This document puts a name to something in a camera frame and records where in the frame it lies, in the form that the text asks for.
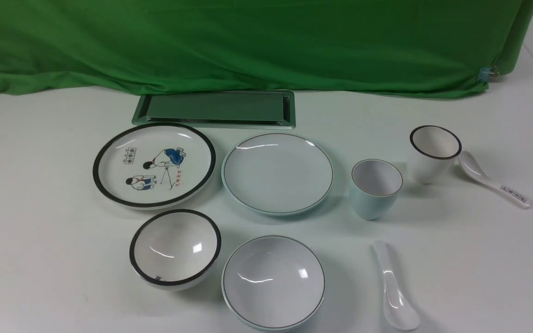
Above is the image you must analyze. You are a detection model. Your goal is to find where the black rimmed illustrated plate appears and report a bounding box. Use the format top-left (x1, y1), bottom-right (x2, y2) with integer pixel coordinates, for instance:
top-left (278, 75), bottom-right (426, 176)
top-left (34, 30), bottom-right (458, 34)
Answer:
top-left (92, 123), bottom-right (217, 210)

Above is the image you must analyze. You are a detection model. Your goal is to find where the green backdrop cloth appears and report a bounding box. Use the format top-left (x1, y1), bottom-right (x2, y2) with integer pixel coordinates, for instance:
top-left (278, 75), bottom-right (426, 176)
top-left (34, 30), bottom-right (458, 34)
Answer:
top-left (0, 0), bottom-right (533, 99)

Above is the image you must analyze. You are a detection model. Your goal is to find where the pale blue cup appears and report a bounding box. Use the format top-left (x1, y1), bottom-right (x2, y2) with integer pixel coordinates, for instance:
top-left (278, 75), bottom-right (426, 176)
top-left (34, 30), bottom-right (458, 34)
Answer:
top-left (349, 159), bottom-right (403, 221)

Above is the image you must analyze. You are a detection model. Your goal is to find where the pale blue bowl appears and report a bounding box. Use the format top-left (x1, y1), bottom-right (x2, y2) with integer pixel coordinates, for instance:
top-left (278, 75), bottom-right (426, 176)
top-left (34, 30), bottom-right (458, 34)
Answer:
top-left (221, 235), bottom-right (326, 333)

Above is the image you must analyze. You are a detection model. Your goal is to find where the black rimmed white cup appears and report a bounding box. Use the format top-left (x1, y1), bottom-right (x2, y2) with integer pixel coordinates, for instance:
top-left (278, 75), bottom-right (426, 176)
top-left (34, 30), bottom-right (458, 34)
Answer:
top-left (407, 125), bottom-right (462, 184)

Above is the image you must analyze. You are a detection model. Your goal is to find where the white spoon with print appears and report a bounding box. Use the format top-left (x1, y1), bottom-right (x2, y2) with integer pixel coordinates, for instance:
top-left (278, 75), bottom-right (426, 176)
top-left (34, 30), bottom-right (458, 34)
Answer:
top-left (459, 150), bottom-right (533, 210)

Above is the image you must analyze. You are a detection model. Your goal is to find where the plain white ceramic spoon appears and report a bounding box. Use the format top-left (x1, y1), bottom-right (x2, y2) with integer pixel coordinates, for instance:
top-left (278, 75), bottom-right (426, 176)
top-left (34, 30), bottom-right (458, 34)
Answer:
top-left (372, 240), bottom-right (421, 332)

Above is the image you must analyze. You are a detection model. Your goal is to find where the metal cable hatch lid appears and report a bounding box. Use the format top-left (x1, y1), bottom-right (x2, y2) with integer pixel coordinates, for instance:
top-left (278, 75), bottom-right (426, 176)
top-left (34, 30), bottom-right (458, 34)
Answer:
top-left (131, 90), bottom-right (296, 130)

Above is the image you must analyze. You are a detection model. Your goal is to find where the blue binder clip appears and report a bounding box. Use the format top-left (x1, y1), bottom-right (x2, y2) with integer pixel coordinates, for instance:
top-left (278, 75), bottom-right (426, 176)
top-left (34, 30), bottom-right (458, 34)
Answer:
top-left (477, 66), bottom-right (501, 82)

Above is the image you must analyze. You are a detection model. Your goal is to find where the pale blue plate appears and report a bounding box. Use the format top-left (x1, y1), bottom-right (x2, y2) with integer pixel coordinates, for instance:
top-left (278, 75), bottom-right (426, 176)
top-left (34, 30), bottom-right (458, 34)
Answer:
top-left (221, 133), bottom-right (335, 216)

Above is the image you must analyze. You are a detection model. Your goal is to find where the black rimmed white bowl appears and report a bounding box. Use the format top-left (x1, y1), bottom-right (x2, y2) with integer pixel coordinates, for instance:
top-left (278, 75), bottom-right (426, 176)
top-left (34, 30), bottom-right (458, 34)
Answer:
top-left (129, 209), bottom-right (222, 291)

